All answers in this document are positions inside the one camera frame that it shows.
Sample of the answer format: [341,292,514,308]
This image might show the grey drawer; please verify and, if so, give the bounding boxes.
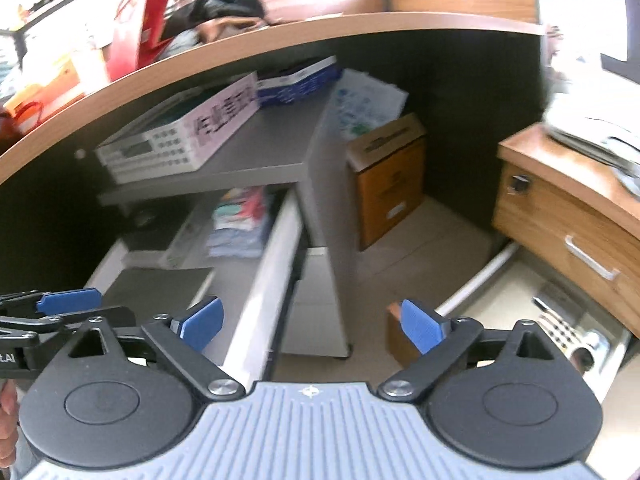
[437,242,631,401]

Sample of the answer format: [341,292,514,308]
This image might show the grey folder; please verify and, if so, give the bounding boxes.
[102,268,215,323]

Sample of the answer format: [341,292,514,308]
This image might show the black drawer lock with key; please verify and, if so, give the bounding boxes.
[506,174,530,195]

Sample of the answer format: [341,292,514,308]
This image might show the wooden upper drawer front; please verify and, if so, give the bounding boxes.
[492,162,639,335]

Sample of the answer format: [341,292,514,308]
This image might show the person's left hand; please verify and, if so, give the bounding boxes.
[0,380,20,469]

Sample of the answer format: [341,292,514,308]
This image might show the plaid beige pouch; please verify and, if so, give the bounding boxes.
[533,297,584,358]

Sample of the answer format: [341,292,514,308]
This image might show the grey metal card case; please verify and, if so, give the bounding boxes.
[533,281,598,327]

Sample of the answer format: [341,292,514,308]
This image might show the grey side cabinet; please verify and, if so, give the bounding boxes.
[89,87,356,387]

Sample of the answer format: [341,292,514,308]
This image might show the folded colourful cloths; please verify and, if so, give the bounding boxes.
[206,186,271,259]

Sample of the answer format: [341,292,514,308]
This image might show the white plastic packet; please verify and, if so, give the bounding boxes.
[582,330,611,370]

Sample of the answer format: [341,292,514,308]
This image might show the orange cardboard box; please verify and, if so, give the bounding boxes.
[346,114,426,249]

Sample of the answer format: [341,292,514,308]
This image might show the white tray with sign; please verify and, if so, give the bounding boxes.
[96,72,259,185]

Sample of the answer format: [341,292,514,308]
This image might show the white blue printed paper bag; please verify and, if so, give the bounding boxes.
[332,68,408,140]

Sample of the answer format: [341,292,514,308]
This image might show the blue white box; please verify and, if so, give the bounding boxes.
[257,55,342,107]

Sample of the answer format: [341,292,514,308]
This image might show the stack of papers on cabinet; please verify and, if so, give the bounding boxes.
[542,93,639,188]

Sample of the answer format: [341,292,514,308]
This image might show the red paper bag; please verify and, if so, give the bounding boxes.
[106,0,169,81]

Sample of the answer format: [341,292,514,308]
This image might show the curved wooden desk top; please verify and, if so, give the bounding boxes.
[1,0,544,180]

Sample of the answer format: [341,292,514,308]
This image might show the silver upper drawer handle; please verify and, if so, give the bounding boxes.
[564,235,620,282]

